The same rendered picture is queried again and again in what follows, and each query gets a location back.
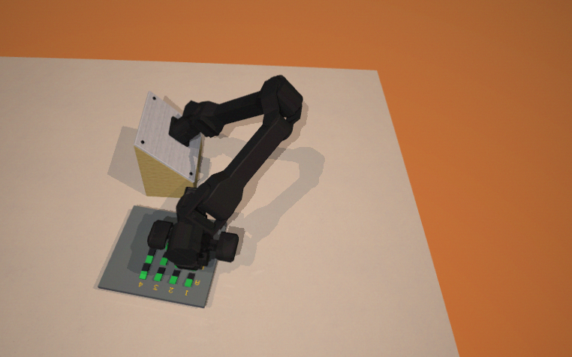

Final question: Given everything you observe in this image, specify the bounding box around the grey switch panel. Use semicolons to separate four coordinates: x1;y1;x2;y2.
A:
98;205;217;308

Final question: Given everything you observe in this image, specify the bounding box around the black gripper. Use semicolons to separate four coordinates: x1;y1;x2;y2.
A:
147;220;239;263

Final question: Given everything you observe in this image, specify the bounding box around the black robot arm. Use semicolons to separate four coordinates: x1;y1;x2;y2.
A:
166;74;303;271

